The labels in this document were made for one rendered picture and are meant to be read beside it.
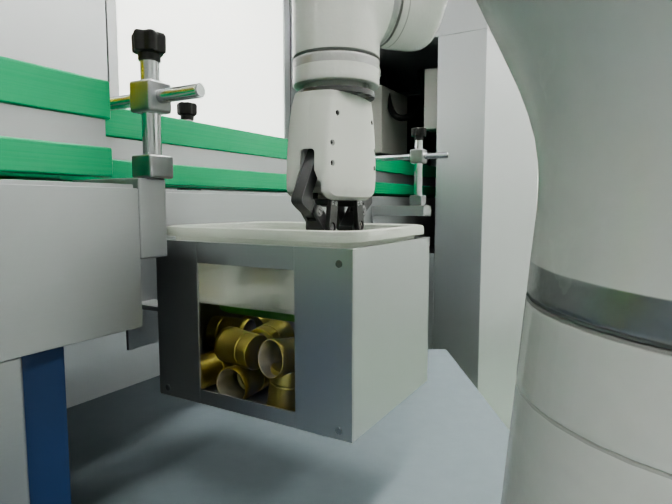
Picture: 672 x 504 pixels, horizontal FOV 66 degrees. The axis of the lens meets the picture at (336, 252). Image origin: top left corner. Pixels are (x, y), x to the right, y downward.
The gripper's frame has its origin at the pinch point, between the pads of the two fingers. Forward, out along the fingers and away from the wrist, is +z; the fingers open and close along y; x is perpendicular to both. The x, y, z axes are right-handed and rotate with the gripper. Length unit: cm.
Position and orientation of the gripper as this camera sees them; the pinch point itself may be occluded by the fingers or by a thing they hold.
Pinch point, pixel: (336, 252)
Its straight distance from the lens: 51.6
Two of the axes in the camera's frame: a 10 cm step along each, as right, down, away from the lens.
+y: -5.2, 0.8, -8.5
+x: 8.6, 0.5, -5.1
